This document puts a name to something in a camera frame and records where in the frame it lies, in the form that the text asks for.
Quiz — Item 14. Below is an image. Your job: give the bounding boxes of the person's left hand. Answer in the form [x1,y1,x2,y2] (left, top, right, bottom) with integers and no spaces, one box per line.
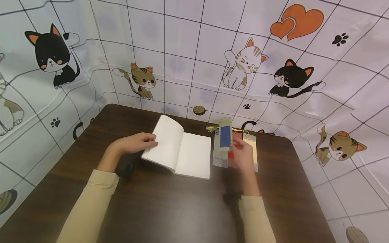
[115,132,159,157]

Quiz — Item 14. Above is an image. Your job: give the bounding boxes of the person's right hand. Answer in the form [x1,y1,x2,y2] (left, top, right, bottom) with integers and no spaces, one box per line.
[231,137,255,176]

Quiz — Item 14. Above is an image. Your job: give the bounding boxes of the blue bookmark with gold tassel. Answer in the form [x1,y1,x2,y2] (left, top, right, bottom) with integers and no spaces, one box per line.
[206,117,234,151]

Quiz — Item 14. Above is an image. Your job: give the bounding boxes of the white book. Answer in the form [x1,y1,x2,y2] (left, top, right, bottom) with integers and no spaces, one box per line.
[140,115,212,180]

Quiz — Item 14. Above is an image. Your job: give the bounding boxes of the person's right forearm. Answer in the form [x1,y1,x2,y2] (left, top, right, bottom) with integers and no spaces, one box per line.
[238,170,277,243]

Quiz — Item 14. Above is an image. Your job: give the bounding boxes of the person's left forearm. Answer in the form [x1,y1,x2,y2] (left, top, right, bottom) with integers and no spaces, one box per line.
[56,144,126,243]

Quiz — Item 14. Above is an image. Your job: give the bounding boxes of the red bookmark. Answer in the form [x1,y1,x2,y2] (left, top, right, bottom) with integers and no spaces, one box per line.
[228,132,244,169]

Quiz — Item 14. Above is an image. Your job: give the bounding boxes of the cream bookmark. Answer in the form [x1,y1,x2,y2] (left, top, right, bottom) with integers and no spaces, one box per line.
[242,133,259,173]

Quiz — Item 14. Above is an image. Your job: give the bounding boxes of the grey patterned bookmark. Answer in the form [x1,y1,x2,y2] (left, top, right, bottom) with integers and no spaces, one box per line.
[212,130,229,168]

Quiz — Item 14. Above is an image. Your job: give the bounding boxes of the black wrist band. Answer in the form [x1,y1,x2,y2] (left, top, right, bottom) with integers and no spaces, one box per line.
[115,163,136,180]
[223,189,244,205]

